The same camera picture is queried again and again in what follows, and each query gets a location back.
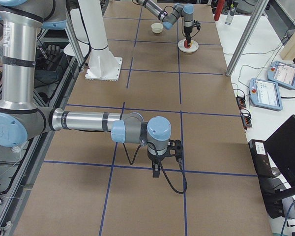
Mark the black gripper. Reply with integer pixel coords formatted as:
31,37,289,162
183,26,192,47
147,144,169,177

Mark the red yellow apple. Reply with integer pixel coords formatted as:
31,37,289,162
183,40,192,49

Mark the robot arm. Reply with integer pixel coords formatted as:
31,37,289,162
0,0,171,177
135,0,198,48

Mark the white plate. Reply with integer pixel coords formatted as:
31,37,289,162
177,39,199,53

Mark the white bowl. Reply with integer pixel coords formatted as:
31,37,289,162
151,23,163,34

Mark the red fire extinguisher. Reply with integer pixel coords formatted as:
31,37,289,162
214,0,225,21

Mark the clear water bottle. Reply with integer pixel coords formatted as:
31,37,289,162
225,0,238,25

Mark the brown paper table cover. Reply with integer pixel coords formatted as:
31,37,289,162
14,1,272,236

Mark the small relay box far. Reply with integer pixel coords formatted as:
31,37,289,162
235,88,246,109

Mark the small relay box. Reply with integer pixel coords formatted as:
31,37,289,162
235,88,246,109
240,109,252,131

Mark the teach pendant near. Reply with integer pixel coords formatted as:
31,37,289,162
249,78,283,111

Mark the teach pendant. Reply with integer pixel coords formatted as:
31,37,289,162
249,78,283,111
267,61,295,89

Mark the small relay box near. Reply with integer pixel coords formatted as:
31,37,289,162
240,109,252,131

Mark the teach pendant far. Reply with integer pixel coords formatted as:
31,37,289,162
267,61,295,89

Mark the black mini computer box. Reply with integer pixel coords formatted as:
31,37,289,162
248,139,295,219

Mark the black monitor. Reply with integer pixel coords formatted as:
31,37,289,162
265,115,295,187

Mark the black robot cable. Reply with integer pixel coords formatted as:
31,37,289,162
122,142,188,195

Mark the aluminium frame post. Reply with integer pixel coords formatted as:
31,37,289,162
226,0,268,77

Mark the white pedestal column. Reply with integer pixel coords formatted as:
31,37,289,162
78,0,122,81

